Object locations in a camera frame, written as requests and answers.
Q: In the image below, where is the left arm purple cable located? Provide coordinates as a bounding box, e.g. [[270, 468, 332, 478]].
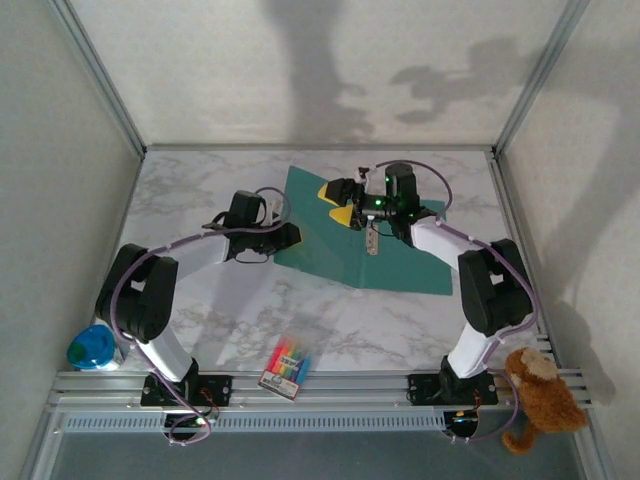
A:
[[110, 186, 294, 447]]

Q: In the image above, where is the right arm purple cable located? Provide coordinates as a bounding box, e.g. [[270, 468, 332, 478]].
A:
[[369, 158, 539, 445]]

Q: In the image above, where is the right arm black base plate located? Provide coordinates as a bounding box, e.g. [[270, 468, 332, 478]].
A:
[[407, 372, 500, 406]]

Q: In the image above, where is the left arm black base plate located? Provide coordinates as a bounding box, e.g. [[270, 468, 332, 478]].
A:
[[140, 374, 234, 407]]

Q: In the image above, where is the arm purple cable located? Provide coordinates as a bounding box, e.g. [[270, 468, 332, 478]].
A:
[[110, 186, 294, 447], [369, 158, 539, 445]]

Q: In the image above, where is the aluminium frame back rail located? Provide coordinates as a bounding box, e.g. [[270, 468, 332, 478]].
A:
[[142, 143, 499, 153]]

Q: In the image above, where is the aluminium frame post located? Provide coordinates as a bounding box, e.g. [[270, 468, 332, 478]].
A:
[[19, 407, 66, 480], [47, 0, 147, 156], [492, 0, 591, 159], [574, 407, 619, 480]]

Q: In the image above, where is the aluminium frame side rail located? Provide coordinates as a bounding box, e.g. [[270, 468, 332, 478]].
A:
[[485, 151, 557, 354]]

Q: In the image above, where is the blue lidded container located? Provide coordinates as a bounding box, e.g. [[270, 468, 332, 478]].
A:
[[66, 324, 125, 372]]

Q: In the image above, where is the green lit circuit board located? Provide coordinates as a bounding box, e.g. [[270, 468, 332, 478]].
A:
[[163, 413, 211, 435], [443, 410, 482, 435]]

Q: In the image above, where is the grey slotted cable duct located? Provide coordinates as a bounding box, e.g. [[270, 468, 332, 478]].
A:
[[64, 412, 449, 434]]

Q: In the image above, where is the aluminium mounting rail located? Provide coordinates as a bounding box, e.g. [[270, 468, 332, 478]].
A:
[[47, 368, 596, 414]]

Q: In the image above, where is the brown monkey plush toy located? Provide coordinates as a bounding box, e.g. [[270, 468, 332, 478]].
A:
[[501, 346, 590, 455]]

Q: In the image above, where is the colourful highlighter pen pack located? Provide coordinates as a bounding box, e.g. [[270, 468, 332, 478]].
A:
[[257, 334, 314, 402]]

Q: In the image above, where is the left thin black camera cable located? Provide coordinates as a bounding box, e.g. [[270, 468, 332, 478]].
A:
[[232, 249, 274, 265]]

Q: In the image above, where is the green file folder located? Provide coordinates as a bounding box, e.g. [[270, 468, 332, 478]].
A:
[[273, 165, 454, 297]]

